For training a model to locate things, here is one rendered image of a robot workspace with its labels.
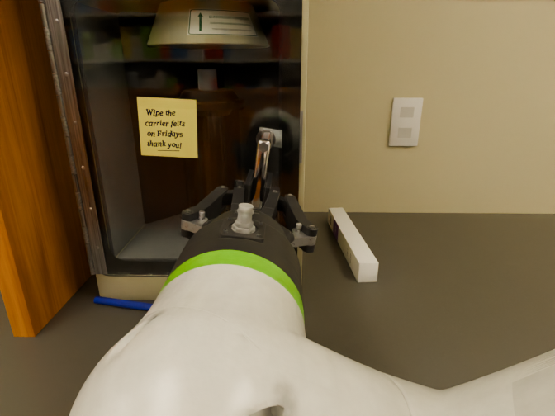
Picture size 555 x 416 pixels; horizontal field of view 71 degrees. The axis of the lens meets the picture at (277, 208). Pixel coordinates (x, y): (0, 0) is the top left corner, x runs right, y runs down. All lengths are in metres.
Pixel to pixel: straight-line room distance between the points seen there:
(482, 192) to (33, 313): 0.99
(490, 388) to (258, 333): 0.09
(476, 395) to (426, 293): 0.51
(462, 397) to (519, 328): 0.48
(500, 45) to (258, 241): 0.89
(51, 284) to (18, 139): 0.21
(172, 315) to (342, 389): 0.07
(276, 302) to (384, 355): 0.37
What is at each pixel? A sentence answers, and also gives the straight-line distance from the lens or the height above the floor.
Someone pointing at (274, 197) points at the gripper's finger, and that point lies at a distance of 0.43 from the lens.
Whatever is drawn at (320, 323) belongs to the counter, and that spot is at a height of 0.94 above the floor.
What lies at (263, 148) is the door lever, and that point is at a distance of 0.47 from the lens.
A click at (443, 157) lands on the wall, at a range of 1.05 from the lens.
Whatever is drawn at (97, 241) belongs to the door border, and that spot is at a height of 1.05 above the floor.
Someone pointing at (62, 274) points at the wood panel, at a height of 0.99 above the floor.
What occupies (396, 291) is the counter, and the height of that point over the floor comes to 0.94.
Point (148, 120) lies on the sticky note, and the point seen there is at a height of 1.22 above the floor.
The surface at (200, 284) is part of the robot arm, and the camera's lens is 0.20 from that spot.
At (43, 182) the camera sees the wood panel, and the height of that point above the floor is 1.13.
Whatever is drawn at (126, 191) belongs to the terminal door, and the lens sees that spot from 0.58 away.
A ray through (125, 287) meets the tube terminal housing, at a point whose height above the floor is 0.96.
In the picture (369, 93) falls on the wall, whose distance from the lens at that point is 0.98.
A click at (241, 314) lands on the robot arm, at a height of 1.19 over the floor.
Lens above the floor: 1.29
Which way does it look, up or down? 21 degrees down
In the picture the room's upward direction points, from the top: straight up
